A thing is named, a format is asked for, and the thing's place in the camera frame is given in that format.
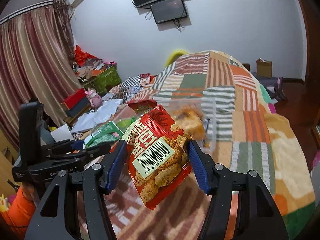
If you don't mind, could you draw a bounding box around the green edged snack bag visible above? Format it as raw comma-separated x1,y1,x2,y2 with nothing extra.
83,121,124,148

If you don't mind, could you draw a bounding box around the red barcode nugget snack bag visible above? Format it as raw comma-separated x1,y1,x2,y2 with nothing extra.
122,105,192,210

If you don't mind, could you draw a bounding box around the red long snack bag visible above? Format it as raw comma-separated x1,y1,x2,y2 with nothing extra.
127,100,157,115

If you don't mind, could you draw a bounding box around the green jelly cup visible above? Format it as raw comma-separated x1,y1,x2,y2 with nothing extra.
116,116,137,133

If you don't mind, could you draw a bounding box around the blue white red snack bag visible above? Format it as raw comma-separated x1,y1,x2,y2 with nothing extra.
203,118,211,148

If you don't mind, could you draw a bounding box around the cracker pack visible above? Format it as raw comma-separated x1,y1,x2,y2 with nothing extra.
171,106,205,140

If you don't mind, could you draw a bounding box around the dark blue box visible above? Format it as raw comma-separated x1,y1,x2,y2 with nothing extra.
65,97,90,118

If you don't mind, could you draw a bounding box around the red gift box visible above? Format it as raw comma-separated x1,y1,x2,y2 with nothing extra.
61,88,86,110

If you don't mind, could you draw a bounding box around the striped pink beige curtain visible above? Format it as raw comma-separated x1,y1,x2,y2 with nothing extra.
1,0,81,150

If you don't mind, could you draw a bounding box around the white plastic bag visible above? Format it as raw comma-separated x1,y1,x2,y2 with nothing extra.
71,99,123,133

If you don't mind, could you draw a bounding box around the pink rabbit plush toy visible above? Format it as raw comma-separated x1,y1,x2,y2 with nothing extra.
85,88,103,109

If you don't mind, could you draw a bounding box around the red plastic bag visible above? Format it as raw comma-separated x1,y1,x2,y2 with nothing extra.
74,45,97,67

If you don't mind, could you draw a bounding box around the green storage box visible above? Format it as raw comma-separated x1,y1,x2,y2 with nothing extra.
84,66,121,95

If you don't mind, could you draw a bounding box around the checkered patchwork blanket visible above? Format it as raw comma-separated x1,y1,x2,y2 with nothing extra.
107,73,154,103

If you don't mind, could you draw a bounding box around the clear plastic storage bin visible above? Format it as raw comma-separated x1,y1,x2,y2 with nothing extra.
158,98,217,154

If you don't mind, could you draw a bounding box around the patchwork striped bed quilt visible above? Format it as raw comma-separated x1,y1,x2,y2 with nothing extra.
105,50,315,239

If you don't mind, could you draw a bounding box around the brown cardboard box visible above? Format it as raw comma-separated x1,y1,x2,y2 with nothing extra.
256,58,273,78

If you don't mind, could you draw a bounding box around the brown wooden door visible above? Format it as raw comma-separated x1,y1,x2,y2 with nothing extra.
292,0,320,131

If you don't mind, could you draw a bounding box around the small black wall monitor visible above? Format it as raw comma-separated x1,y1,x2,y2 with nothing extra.
150,0,188,24

